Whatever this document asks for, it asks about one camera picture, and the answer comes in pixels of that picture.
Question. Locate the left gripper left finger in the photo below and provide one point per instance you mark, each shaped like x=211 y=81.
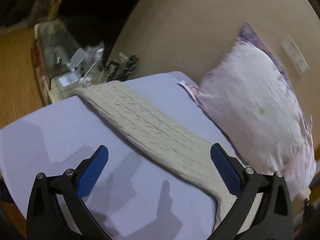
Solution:
x=45 y=218

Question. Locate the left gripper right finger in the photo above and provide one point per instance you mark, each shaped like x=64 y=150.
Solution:
x=262 y=209

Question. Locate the beige cable-knit sweater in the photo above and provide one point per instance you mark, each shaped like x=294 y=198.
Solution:
x=160 y=138

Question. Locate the lavender bed sheet mattress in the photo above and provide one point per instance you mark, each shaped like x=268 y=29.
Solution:
x=134 y=198

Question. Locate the left floral pink pillow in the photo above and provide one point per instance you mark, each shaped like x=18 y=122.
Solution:
x=250 y=98

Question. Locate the cluttered bedside table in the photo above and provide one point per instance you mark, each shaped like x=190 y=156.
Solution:
x=61 y=65

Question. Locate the white wall switch panel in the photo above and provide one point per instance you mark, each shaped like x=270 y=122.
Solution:
x=295 y=55

